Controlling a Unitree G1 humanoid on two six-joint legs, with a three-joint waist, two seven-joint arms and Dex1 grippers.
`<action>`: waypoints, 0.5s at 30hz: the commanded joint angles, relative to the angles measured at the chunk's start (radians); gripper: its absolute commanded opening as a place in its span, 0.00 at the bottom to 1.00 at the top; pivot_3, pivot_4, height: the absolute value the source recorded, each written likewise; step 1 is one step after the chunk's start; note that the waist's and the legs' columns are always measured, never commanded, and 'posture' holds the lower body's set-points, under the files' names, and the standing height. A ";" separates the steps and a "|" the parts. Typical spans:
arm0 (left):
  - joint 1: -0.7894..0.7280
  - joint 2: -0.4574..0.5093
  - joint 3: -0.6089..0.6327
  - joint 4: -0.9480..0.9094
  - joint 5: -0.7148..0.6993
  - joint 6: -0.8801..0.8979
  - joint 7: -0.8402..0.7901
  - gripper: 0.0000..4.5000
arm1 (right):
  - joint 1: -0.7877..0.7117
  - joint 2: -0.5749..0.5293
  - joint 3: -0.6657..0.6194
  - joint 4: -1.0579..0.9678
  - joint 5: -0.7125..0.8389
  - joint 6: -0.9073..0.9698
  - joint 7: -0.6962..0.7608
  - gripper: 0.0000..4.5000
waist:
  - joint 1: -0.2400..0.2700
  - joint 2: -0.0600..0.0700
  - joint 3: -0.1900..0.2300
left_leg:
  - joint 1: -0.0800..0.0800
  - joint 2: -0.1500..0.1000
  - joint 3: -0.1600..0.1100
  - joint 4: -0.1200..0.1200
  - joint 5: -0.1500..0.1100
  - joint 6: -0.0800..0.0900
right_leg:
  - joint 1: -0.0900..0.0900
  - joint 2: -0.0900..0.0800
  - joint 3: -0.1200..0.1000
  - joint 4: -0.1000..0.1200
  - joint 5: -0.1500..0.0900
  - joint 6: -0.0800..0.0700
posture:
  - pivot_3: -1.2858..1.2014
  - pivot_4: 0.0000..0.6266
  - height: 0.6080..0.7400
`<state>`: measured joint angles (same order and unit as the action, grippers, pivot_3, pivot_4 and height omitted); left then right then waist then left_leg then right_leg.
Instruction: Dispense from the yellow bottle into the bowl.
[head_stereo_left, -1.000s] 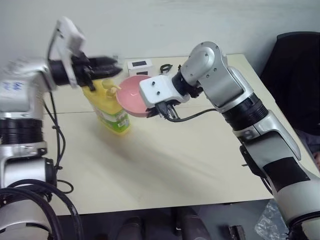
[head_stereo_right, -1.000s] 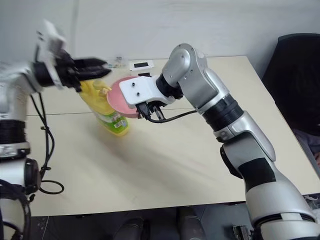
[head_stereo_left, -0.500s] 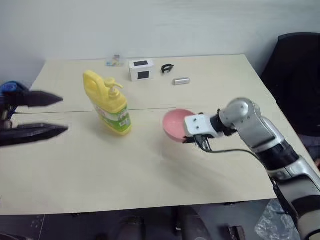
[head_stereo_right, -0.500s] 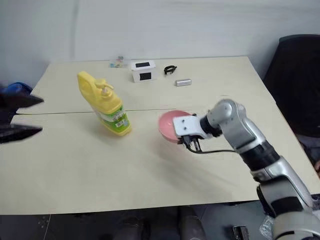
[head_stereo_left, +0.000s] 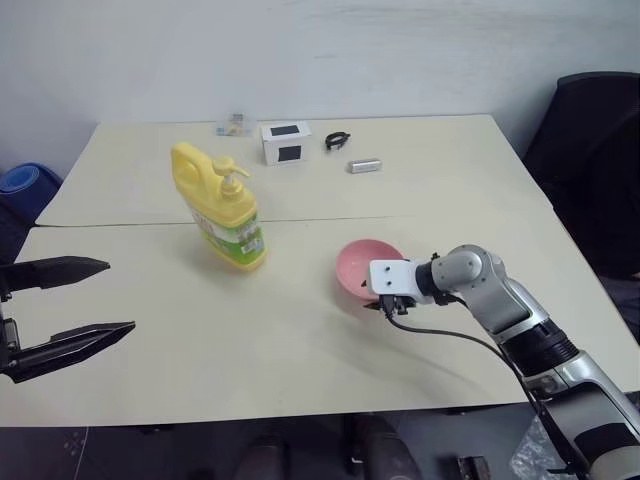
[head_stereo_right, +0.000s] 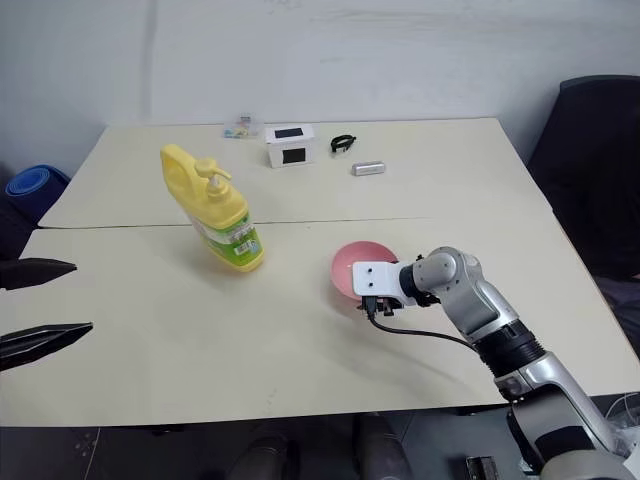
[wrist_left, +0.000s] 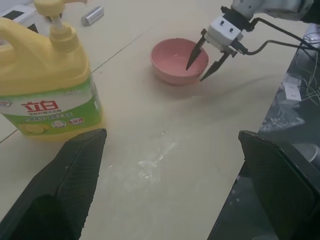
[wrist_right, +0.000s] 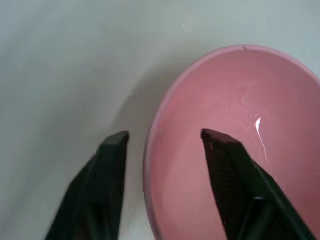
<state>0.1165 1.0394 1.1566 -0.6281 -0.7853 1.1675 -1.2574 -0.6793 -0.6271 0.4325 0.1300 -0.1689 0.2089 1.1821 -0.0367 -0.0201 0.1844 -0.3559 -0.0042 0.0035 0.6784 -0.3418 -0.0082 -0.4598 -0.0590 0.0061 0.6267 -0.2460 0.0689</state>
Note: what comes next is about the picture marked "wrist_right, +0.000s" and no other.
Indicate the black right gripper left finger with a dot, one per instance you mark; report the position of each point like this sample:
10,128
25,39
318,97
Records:
100,190

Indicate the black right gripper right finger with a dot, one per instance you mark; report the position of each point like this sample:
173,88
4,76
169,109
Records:
240,190

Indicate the pink plastic bowl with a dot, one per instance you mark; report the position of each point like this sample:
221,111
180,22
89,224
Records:
225,100

